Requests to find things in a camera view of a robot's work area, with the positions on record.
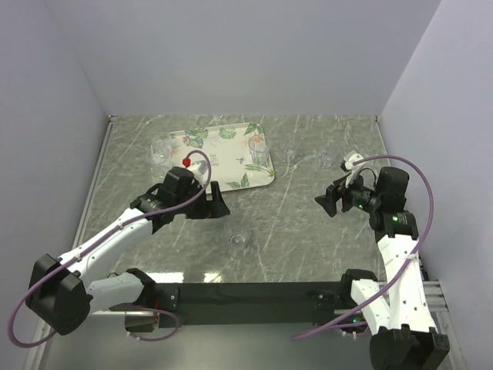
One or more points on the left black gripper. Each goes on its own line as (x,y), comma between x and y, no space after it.
(215,208)

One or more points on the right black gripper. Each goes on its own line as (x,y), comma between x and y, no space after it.
(329,200)

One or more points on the clear glass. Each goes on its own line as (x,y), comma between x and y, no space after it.
(324,158)
(288,150)
(236,235)
(161,148)
(259,147)
(159,171)

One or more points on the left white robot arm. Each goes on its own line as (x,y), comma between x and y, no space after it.
(67,289)

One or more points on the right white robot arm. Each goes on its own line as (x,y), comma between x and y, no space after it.
(404,335)

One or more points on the floral white serving tray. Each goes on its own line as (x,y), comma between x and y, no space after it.
(228,150)

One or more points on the black base beam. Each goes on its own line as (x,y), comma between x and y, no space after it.
(247,303)

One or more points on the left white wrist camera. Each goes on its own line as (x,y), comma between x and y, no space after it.
(199,168)

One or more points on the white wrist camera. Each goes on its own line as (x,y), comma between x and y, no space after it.
(199,168)
(349,166)

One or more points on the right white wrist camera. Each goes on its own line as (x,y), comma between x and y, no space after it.
(349,166)

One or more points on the aluminium frame rail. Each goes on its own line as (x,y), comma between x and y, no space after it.
(433,292)

